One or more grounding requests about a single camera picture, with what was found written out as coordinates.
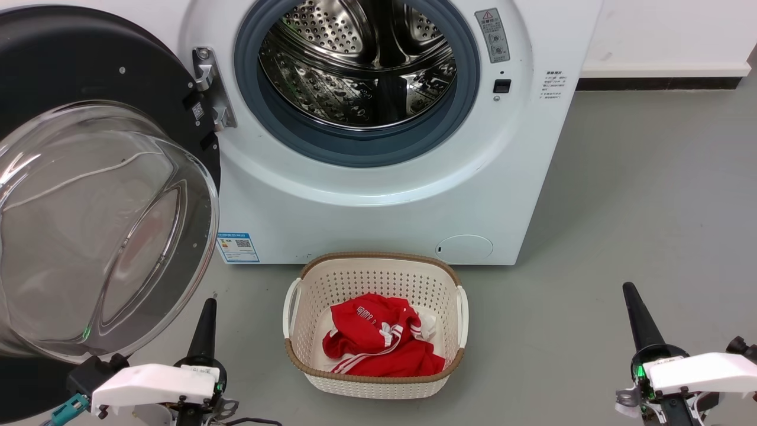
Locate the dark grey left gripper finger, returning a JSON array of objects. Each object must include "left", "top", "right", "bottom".
[{"left": 187, "top": 298, "right": 218, "bottom": 360}]

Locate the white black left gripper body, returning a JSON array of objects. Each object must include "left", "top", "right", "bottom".
[{"left": 92, "top": 357, "right": 239, "bottom": 426}]

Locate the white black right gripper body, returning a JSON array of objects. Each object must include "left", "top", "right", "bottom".
[{"left": 615, "top": 336, "right": 757, "bottom": 426}]

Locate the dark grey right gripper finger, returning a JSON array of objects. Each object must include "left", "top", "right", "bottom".
[{"left": 622, "top": 282, "right": 668, "bottom": 354}]

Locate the black round glass washer door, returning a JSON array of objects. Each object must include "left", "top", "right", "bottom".
[{"left": 0, "top": 6, "right": 222, "bottom": 409}]

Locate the white front-load washing machine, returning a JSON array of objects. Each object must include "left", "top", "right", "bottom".
[{"left": 0, "top": 0, "right": 604, "bottom": 266}]

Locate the metal door hinge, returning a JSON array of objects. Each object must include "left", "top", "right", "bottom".
[{"left": 192, "top": 47, "right": 238, "bottom": 133}]

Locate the blue energy label sticker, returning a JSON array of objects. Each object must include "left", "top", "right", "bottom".
[{"left": 217, "top": 233, "right": 260, "bottom": 263}]

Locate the red garment with white stripes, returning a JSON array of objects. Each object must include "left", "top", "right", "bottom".
[{"left": 322, "top": 293, "right": 446, "bottom": 377}]

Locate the cream plastic laundry basket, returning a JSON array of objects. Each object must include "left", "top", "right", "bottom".
[{"left": 283, "top": 252, "right": 470, "bottom": 400}]

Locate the round white filter cover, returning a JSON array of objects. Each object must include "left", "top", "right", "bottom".
[{"left": 436, "top": 235, "right": 494, "bottom": 264}]

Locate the small printed text sticker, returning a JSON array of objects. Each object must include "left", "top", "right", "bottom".
[{"left": 541, "top": 70, "right": 565, "bottom": 100}]

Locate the grey warning sticker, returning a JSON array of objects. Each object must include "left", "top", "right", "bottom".
[{"left": 475, "top": 8, "right": 510, "bottom": 64}]

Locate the teal cable connector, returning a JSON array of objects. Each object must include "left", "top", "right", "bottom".
[{"left": 48, "top": 393, "right": 89, "bottom": 426}]

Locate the white floor cable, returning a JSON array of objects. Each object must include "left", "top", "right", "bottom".
[{"left": 3, "top": 151, "right": 164, "bottom": 209}]

